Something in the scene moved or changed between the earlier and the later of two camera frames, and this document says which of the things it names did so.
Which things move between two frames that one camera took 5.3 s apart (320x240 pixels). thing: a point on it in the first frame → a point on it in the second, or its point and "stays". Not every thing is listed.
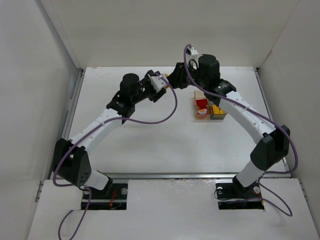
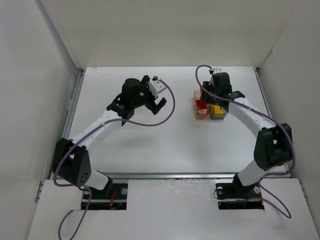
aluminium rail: (172, 175) stays
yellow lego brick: (216, 110) stays
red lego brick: (202, 103) stays
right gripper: (180, 77) → (207, 94)
